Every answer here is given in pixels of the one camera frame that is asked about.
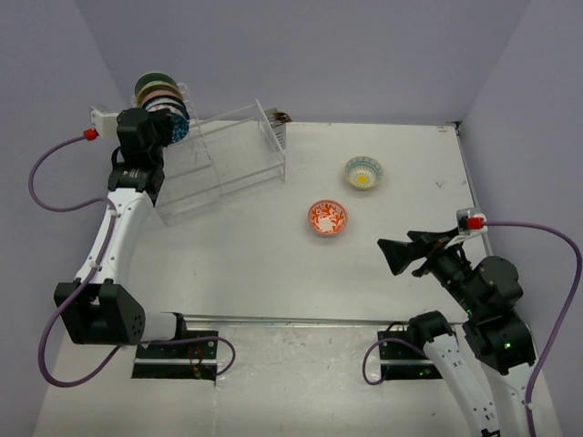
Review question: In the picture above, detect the brown object in holder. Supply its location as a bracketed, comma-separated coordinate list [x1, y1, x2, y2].
[273, 111, 292, 124]

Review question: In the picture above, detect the dark green bowl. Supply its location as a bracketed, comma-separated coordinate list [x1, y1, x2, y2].
[134, 71, 179, 96]

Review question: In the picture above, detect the white slotted cutlery holder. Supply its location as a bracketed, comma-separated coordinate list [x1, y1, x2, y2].
[265, 108, 287, 149]

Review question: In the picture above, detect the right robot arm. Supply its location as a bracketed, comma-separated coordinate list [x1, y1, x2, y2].
[377, 229, 536, 436]

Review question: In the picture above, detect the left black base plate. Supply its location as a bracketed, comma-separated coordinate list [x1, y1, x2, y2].
[131, 340, 218, 381]

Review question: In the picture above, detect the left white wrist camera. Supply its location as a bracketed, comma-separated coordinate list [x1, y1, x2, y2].
[83, 106, 118, 141]

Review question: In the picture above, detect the clear acrylic dish rack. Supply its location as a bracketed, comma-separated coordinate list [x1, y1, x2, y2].
[155, 82, 286, 224]

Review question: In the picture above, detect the blue triangle pattern bowl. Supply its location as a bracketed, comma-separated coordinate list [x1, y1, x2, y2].
[169, 112, 189, 145]

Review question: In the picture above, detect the grey floral bowl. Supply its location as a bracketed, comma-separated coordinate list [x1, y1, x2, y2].
[141, 97, 187, 112]

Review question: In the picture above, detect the orange floral bowl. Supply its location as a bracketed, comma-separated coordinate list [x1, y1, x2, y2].
[307, 199, 349, 237]

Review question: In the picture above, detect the olive tan bowl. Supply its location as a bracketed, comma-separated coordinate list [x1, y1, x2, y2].
[136, 81, 182, 100]

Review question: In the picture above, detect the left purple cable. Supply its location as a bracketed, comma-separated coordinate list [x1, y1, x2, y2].
[28, 134, 237, 389]

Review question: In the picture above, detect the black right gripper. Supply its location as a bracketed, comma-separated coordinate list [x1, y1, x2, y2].
[377, 224, 483, 314]

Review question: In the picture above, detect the yellow teal patterned bowl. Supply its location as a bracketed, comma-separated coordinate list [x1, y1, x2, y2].
[343, 156, 384, 190]

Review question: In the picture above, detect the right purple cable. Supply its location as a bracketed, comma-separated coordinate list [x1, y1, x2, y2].
[362, 218, 583, 437]

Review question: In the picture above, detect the pink bowl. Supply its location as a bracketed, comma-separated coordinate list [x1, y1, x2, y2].
[136, 92, 184, 107]

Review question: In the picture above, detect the purple cable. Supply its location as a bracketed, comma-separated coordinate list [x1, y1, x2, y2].
[362, 218, 583, 437]
[28, 134, 237, 389]

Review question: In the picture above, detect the dark navy bowl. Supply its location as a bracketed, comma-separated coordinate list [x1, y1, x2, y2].
[147, 102, 189, 120]

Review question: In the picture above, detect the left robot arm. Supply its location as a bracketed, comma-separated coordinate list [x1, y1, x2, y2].
[54, 107, 189, 358]

